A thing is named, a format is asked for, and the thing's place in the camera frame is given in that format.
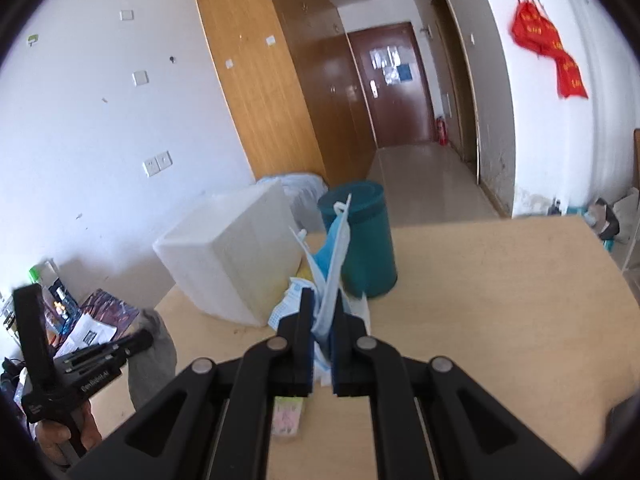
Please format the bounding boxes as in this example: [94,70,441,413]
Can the teal cylindrical container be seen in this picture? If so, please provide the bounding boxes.
[317,181,399,299]

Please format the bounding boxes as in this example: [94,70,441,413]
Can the white foam box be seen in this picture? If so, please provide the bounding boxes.
[152,180,304,329]

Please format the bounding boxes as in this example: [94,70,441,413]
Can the green white carton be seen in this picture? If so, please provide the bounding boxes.
[28,258,60,284]

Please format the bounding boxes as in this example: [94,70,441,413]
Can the papers on door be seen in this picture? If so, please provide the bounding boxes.
[369,45,415,84]

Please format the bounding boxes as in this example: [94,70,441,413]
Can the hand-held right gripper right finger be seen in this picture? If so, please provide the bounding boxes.
[331,287,583,480]

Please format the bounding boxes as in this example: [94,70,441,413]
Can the side door frame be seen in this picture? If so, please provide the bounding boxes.
[430,0,483,187]

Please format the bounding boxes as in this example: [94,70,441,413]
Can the light blue cloth bundle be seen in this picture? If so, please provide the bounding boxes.
[256,172,329,235]

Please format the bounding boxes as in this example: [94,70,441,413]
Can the brown door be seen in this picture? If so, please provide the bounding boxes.
[347,22,435,149]

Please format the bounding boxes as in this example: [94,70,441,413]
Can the grey cloth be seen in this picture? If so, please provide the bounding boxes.
[127,309,179,407]

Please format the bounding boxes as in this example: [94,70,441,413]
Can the person's left hand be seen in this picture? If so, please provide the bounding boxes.
[35,400,104,469]

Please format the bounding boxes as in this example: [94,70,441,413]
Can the small pink packet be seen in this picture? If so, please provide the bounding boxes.
[272,396,306,444]

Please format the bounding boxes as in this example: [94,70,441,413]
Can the white blue printed packet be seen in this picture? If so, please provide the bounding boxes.
[269,282,312,330]

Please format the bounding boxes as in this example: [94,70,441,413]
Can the white plastic bag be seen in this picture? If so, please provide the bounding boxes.
[344,294,372,333]
[310,192,354,391]

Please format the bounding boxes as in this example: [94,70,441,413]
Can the blue face mask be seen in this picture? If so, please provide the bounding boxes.
[306,242,332,286]

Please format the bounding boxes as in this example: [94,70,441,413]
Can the dark bag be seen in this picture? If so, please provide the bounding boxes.
[594,198,622,241]

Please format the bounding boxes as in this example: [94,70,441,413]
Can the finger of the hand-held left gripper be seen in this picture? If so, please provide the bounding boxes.
[57,329,155,372]

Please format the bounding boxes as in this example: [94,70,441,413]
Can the printed magazine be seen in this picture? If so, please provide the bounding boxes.
[79,288,141,347]

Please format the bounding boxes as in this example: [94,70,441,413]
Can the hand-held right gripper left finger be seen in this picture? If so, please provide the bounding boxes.
[65,287,315,480]

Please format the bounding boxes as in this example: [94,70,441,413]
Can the wooden wardrobe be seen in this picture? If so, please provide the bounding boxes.
[192,0,377,183]

